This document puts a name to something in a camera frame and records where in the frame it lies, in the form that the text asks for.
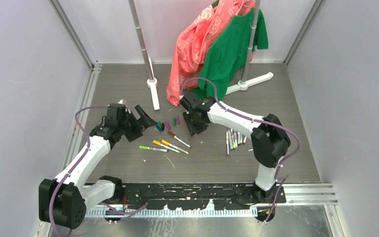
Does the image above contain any pink patterned garment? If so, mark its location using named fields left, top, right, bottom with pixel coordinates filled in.
left=166, top=0, right=256, bottom=106

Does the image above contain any yellow capped marker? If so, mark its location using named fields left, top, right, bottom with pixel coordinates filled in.
left=161, top=140, right=189, bottom=155

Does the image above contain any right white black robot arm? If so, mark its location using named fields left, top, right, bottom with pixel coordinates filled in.
left=180, top=92, right=291, bottom=203

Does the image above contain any clear capped green marker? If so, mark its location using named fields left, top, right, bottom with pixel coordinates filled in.
left=227, top=129, right=234, bottom=151

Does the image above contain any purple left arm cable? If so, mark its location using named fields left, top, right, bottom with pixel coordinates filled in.
left=48, top=105, right=148, bottom=237

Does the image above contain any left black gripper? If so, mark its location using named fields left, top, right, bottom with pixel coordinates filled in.
left=118, top=105, right=156, bottom=142

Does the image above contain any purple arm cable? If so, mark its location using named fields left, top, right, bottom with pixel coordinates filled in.
left=48, top=105, right=148, bottom=237
left=180, top=77, right=303, bottom=224

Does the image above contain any perforated metal rail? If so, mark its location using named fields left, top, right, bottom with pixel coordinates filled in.
left=85, top=207, right=258, bottom=218

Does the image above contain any green t-shirt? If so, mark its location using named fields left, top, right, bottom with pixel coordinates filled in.
left=199, top=0, right=268, bottom=100

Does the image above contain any right clothes rack pole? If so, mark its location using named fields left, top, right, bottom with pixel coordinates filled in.
left=226, top=0, right=273, bottom=95

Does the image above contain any light green capped marker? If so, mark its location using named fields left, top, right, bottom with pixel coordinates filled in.
left=139, top=146, right=169, bottom=153

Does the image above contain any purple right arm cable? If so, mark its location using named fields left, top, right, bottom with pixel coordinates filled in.
left=180, top=77, right=303, bottom=224

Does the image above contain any orange capped marker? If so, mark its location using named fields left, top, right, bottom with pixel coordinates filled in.
left=152, top=140, right=180, bottom=153

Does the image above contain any brown capped marker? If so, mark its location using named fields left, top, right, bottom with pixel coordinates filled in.
left=167, top=131, right=192, bottom=149

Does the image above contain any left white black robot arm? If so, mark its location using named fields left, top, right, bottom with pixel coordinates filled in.
left=38, top=103, right=157, bottom=229

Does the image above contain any clothes rack pole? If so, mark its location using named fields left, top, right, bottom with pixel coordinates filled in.
left=226, top=0, right=273, bottom=95
left=128, top=0, right=160, bottom=111

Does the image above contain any left clothes rack pole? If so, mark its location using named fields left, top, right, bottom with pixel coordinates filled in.
left=128, top=0, right=160, bottom=111

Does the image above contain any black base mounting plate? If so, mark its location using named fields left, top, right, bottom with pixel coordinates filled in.
left=104, top=183, right=287, bottom=221

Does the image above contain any blue capped marker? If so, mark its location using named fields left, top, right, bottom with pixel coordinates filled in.
left=226, top=131, right=230, bottom=157

